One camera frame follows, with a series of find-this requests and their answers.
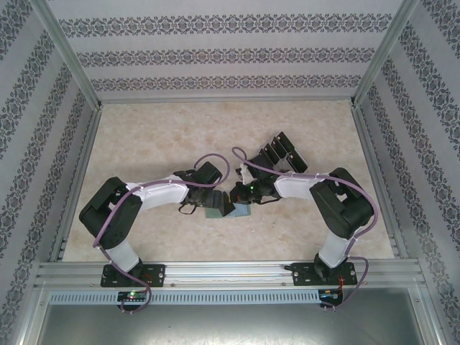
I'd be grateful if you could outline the green card holder wallet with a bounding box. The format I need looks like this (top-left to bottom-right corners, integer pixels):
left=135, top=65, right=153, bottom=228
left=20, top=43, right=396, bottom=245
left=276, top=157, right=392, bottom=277
left=203, top=203, right=253, bottom=219

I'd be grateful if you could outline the small controller board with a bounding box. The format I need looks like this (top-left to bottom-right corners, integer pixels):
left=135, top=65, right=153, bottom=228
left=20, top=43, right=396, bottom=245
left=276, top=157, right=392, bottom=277
left=115, top=290, right=149, bottom=307
left=318, top=287, right=345, bottom=307

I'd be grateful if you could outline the grey metal panel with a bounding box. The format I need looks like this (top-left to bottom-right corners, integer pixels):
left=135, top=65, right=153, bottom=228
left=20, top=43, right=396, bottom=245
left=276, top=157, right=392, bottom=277
left=35, top=303, right=445, bottom=345

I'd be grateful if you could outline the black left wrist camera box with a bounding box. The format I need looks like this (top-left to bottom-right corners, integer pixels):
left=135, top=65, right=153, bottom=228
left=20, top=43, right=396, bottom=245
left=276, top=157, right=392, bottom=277
left=195, top=161, right=223, bottom=185

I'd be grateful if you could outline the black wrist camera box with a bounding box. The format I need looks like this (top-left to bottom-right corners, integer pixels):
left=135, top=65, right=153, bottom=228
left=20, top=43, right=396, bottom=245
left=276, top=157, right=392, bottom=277
left=247, top=154, right=276, bottom=179
left=195, top=161, right=223, bottom=185

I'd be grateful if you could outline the purple cable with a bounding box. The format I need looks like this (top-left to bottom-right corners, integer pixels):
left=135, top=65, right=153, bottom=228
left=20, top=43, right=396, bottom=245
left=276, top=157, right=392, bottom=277
left=92, top=153, right=231, bottom=316
left=231, top=146, right=378, bottom=313

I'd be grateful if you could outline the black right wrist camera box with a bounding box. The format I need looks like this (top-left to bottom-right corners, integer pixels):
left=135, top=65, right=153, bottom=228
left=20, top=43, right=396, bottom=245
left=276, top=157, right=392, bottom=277
left=247, top=154, right=276, bottom=179

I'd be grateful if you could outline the long aluminium base rail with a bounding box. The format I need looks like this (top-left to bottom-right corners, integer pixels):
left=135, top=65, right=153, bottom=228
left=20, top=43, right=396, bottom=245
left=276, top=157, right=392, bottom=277
left=34, top=261, right=426, bottom=289

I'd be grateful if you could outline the white slotted cable duct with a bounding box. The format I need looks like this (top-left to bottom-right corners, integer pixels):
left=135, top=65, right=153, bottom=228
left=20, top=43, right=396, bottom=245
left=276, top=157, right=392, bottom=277
left=48, top=290, right=321, bottom=305

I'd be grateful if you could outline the aluminium frame rail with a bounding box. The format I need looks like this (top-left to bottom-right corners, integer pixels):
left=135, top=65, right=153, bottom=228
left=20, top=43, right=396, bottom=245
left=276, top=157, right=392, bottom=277
left=350, top=103, right=411, bottom=260
left=49, top=106, right=104, bottom=262

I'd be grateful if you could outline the aluminium frame post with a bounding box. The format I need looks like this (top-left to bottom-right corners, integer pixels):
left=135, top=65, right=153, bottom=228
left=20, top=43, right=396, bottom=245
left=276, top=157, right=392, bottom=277
left=35, top=0, right=104, bottom=110
left=16, top=283, right=51, bottom=345
left=409, top=287, right=446, bottom=345
left=349, top=0, right=422, bottom=108

